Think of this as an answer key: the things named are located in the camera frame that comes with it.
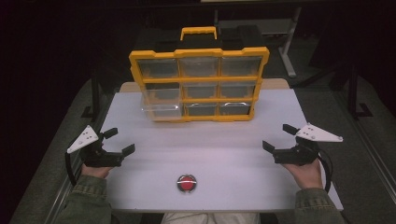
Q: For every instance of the white metal stand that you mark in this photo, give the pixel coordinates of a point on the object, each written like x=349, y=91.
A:
x=288, y=49

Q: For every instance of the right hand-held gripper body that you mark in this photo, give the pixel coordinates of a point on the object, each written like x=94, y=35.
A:
x=299, y=155

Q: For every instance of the person's light trousers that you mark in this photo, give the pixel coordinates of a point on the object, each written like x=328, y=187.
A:
x=211, y=218

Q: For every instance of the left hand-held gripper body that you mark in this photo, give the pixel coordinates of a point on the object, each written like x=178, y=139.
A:
x=93, y=157

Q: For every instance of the person's left hand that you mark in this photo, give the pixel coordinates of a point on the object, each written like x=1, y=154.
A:
x=95, y=171

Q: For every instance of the small red round gadget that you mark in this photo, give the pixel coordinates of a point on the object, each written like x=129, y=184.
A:
x=186, y=184

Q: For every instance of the person's right hand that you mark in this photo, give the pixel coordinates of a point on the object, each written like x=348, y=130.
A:
x=308, y=175

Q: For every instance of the white table cover board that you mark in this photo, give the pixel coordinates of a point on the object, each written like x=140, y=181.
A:
x=218, y=149

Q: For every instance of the black metal stand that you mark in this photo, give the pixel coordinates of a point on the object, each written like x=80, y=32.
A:
x=96, y=93
x=353, y=93

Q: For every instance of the aluminium rail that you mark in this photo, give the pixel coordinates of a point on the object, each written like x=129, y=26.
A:
x=373, y=158

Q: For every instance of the clear plastic drawer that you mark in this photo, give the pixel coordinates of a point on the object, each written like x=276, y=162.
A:
x=162, y=107

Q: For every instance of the yellow black drawer organizer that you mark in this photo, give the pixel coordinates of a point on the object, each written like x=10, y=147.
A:
x=199, y=53

